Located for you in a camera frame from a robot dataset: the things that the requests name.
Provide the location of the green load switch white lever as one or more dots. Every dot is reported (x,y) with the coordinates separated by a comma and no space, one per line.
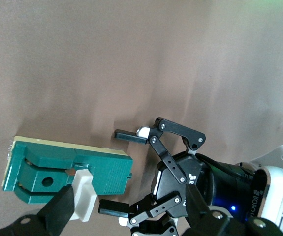
(106,169)

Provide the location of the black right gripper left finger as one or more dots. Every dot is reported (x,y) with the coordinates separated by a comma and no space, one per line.
(55,214)

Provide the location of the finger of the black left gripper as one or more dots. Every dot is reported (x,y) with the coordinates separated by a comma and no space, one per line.
(114,207)

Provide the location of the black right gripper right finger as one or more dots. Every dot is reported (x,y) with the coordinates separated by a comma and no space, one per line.
(205,221)

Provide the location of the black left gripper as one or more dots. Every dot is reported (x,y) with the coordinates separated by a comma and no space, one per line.
(205,177)

